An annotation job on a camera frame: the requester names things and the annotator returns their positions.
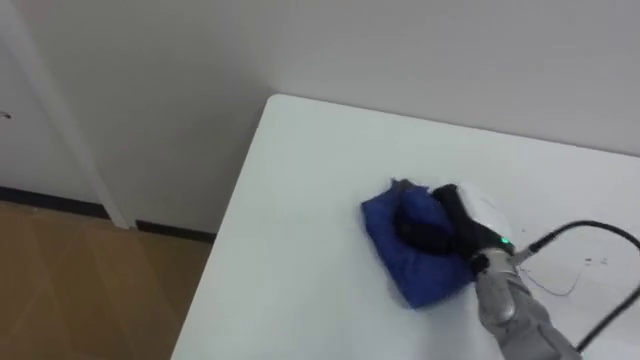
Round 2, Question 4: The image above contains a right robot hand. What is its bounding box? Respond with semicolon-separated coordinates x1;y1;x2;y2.
393;178;516;263

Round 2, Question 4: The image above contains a blue cloth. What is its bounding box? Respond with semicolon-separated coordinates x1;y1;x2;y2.
359;177;476;310

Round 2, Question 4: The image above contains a white desk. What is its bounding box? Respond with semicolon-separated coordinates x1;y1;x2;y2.
169;92;640;360

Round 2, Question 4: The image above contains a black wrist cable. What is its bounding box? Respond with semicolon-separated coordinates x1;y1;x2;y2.
513;219;640;354

